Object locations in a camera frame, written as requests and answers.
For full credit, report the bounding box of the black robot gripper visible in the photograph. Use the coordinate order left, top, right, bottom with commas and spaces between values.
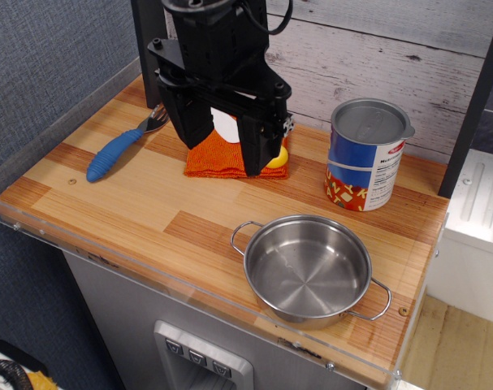
148, 6, 292, 176

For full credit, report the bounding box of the blue handled metal fork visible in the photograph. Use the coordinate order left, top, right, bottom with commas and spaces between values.
86, 103, 170, 183

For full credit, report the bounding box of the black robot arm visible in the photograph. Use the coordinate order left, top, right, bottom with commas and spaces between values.
148, 0, 294, 176

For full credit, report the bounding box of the orange folded towel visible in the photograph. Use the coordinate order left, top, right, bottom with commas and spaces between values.
184, 130, 289, 179

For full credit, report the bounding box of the stainless steel pot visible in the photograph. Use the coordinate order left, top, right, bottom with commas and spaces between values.
230, 214, 392, 330

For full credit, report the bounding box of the blue labelled can with lid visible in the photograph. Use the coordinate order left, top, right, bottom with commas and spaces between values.
324, 97, 415, 212

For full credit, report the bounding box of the grey toy fridge cabinet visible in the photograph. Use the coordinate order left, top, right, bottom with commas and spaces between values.
66, 254, 363, 389

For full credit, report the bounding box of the clear acrylic table guard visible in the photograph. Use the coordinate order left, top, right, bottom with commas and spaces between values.
0, 55, 447, 388

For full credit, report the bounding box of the white ribbed box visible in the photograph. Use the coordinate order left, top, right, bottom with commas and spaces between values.
426, 149, 493, 322

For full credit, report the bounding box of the yellow black object corner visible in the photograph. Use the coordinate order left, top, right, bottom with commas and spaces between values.
0, 359, 58, 389

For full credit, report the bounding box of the yellow handled toy knife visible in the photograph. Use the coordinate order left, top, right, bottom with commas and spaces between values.
210, 107, 289, 169

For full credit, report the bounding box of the black cable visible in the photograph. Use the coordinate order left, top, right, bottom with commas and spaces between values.
237, 0, 294, 36

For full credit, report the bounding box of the dark vertical post left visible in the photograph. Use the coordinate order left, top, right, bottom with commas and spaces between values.
130, 0, 168, 108

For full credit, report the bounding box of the dark vertical post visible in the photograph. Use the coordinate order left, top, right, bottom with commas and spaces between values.
438, 37, 493, 198
130, 0, 168, 108

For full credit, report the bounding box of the dark vertical post right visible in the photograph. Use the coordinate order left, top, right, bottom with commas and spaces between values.
438, 37, 493, 198

